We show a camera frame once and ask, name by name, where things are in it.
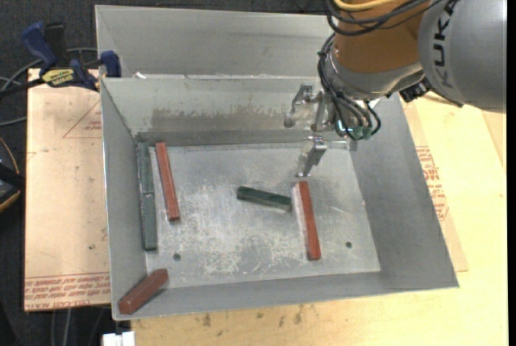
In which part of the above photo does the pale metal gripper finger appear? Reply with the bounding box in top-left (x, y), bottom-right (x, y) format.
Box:
top-left (295, 135), bottom-right (329, 179)
top-left (283, 83), bottom-right (317, 129)

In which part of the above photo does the dark green flat block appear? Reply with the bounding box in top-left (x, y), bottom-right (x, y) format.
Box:
top-left (139, 192), bottom-right (159, 252)
top-left (235, 185), bottom-right (293, 213)
top-left (136, 141), bottom-right (156, 195)

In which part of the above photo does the red-brown flat block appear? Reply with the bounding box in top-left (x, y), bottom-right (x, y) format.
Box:
top-left (295, 179), bottom-right (323, 262)
top-left (117, 268), bottom-right (170, 316)
top-left (154, 141), bottom-right (181, 223)

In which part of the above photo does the grey metal bin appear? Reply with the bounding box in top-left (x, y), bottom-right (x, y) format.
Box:
top-left (94, 4), bottom-right (460, 322)

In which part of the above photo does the brown cardboard board, red print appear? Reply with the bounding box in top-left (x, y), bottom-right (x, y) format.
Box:
top-left (23, 68), bottom-right (471, 313)

